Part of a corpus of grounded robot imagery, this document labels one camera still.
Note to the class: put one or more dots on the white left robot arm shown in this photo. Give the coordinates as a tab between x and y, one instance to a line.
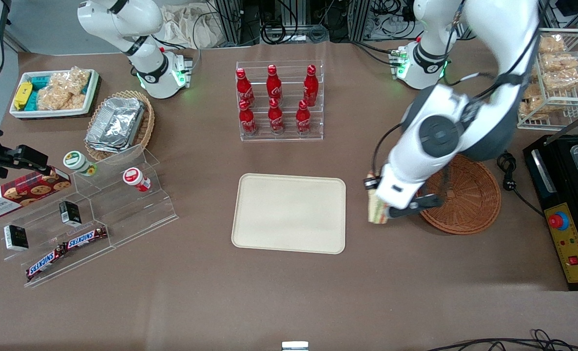
503	39

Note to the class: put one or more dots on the stacked foil containers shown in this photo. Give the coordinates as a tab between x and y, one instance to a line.
116	124

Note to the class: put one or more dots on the red tartan cookie box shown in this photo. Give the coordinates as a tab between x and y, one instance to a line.
21	192

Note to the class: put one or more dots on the cream cloth bag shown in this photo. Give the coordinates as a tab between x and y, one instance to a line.
186	27

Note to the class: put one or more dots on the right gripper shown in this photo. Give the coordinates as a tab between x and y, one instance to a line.
7	159

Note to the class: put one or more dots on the aluminium profile post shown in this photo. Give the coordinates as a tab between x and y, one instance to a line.
359	19
228	22

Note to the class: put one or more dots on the black control box yellow panel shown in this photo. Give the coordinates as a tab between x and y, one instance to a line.
557	195

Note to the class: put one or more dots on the clear acrylic bottle rack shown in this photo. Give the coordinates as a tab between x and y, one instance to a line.
289	73

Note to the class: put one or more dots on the clear bag rice crackers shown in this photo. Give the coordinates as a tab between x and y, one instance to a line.
52	95
78	83
531	91
552	45
564	80
562	62

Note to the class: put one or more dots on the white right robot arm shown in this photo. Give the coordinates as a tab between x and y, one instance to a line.
147	73

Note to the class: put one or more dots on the red lid white cup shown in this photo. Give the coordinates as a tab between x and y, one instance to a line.
134	178

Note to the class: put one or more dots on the green lid white cup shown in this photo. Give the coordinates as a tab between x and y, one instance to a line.
77	162

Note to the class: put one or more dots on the white rectangular bin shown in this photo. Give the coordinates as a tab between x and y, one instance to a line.
50	113

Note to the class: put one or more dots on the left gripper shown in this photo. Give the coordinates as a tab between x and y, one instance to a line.
370	183

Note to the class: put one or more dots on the triangular sandwich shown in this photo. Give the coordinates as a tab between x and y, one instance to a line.
378	212

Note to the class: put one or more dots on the snickers chocolate bar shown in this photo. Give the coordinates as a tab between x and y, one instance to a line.
86	237
45	262

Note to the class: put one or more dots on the teal snack pack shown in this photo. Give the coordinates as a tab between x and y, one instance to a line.
32	101
40	82

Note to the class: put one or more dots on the red cola bottle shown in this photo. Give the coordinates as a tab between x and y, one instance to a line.
302	119
274	85
247	119
276	118
310	87
244	88

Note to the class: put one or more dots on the clear acrylic stepped stand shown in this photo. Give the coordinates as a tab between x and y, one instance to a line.
118	214

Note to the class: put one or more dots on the yellow snack pack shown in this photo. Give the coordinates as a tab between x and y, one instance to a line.
22	95

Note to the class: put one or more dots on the round brown wicker basket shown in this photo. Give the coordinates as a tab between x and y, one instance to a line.
469	204

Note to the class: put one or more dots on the beige plastic tray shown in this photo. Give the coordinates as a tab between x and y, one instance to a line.
289	214

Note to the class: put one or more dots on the small black box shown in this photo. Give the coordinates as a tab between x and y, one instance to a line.
69	213
16	238

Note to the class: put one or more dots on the oval tan wicker basket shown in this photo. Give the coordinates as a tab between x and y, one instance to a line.
146	126

